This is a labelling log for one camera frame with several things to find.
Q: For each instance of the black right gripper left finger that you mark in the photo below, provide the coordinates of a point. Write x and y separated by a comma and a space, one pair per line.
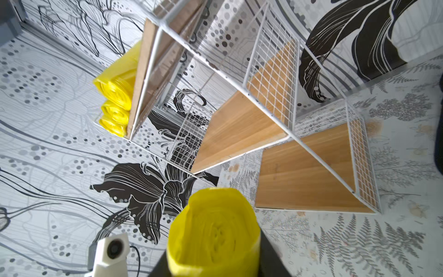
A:
161, 269

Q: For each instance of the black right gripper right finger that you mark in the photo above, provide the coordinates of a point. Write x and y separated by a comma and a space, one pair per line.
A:
270, 264

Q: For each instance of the yellow trash bag roll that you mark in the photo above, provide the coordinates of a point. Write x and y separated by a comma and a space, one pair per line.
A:
215, 235
116, 83
113, 127
116, 113

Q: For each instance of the black cap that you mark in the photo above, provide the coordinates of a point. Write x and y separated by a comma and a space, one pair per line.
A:
438, 149

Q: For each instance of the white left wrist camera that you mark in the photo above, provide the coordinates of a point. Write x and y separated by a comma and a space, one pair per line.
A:
110, 257

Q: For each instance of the white wire wooden shelf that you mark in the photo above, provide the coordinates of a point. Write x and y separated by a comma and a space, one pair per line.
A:
210, 91

